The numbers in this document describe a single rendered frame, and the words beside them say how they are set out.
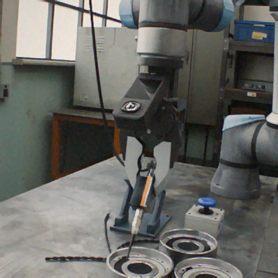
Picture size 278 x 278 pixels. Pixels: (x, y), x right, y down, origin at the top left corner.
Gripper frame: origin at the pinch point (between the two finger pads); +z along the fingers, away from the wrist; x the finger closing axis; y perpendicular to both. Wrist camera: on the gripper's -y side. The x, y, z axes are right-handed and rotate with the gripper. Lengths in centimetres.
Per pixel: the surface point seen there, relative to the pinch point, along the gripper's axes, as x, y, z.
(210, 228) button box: -8.4, 19.2, 12.5
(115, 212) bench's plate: 14.6, 23.7, 15.1
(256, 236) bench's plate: -18.0, 25.5, 15.0
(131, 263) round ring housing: 0.6, -2.5, 12.2
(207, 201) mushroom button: -6.8, 21.5, 7.6
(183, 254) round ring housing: -6.6, 2.8, 11.4
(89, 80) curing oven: 120, 213, -6
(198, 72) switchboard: 70, 381, -19
